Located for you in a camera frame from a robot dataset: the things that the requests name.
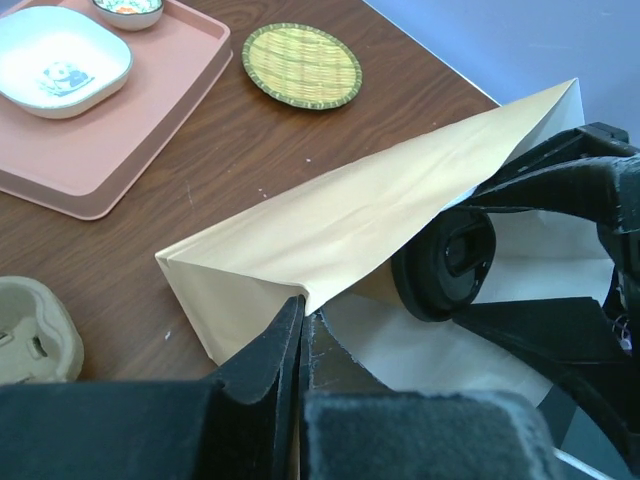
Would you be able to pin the cream square plate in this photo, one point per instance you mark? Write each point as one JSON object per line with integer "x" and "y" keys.
{"x": 57, "y": 63}

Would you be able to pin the pink serving tray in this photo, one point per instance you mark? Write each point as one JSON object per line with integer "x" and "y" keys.
{"x": 83, "y": 165}

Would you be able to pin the brown paper bag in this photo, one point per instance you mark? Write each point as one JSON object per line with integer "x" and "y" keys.
{"x": 329, "y": 238}

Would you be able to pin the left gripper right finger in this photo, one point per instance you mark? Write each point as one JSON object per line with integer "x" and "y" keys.
{"x": 354, "y": 427}

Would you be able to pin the small floral bowl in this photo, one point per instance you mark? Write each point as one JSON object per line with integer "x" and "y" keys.
{"x": 130, "y": 15}

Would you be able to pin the black coffee cup lid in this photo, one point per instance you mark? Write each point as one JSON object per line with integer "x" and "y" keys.
{"x": 441, "y": 270}

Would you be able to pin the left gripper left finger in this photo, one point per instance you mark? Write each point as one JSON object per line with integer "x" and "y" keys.
{"x": 236, "y": 423}

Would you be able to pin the round woven yellow coaster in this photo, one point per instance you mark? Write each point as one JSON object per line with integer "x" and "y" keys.
{"x": 302, "y": 66}

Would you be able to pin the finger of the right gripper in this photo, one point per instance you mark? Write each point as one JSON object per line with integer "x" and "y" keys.
{"x": 591, "y": 172}
{"x": 568, "y": 341}

